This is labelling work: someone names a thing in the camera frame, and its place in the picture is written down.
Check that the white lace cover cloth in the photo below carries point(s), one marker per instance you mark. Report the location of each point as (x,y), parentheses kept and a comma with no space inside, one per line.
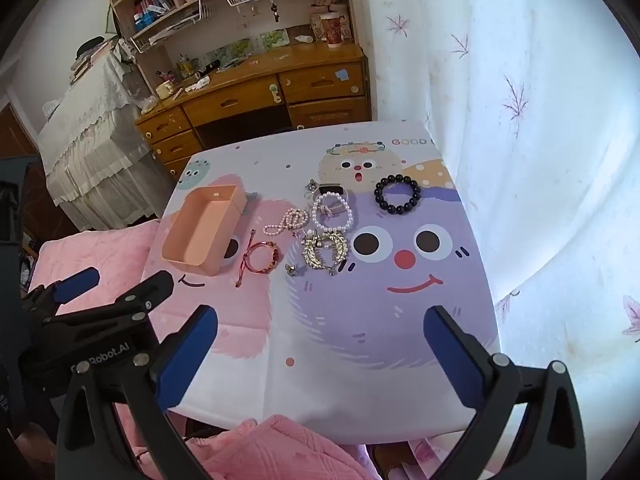
(90,125)

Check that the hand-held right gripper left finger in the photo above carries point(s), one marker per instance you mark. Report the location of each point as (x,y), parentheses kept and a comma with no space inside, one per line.
(192,350)

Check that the white floral curtain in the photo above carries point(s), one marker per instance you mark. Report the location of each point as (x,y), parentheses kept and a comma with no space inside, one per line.
(525,160)

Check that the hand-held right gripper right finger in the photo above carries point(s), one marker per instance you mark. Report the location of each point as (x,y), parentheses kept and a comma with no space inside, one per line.
(452,355)

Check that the blue flower earrings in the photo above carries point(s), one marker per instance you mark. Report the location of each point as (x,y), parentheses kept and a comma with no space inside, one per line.
(311,186)

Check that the red patterned cup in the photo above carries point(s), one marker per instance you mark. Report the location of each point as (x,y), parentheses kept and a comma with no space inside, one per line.
(331,31)

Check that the pink quilted blanket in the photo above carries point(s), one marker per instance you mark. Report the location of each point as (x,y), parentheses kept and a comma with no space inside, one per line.
(280,447)

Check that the wooden desk with drawers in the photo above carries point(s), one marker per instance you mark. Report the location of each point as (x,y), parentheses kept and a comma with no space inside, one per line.
(240,102)

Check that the stack of books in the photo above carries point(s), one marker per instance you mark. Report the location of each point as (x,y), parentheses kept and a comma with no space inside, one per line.
(87,64)

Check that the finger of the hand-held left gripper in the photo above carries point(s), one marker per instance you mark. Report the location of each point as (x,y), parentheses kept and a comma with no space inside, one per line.
(147,292)
(75,281)

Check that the green leaf picture card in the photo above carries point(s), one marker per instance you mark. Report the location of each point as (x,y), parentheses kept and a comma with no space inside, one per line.
(274,39)

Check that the pink smart watch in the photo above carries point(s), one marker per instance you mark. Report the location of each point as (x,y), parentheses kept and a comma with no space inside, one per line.
(331,191)

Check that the gold leaf brooch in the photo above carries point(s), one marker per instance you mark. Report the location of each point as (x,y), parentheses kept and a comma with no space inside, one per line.
(310,256)

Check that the cartoon printed tablecloth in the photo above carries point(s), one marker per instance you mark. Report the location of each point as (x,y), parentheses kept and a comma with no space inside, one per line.
(350,335)

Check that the pink storage box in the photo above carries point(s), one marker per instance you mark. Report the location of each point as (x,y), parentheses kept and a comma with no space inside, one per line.
(200,222)

